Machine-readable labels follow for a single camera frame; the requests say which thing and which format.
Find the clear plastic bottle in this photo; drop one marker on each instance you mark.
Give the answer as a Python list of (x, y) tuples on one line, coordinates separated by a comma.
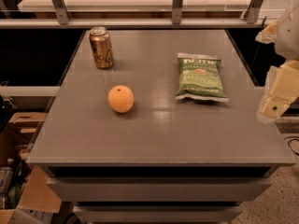
[(6, 175)]

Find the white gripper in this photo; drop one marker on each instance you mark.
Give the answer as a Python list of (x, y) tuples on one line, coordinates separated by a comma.
[(289, 34)]

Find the metal railing frame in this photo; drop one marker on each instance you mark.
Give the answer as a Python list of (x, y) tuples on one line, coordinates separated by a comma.
[(140, 14)]

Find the gold soda can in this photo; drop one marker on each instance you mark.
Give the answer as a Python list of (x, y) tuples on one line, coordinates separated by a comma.
[(101, 47)]

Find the green jalapeno chips bag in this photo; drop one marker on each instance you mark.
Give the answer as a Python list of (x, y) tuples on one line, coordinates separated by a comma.
[(199, 78)]

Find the orange fruit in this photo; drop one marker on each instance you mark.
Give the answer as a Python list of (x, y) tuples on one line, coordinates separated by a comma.
[(121, 99)]

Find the brown cardboard box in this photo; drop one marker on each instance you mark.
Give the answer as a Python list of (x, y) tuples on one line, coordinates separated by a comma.
[(29, 199)]

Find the grey drawer cabinet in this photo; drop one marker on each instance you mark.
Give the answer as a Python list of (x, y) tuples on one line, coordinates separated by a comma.
[(165, 160)]

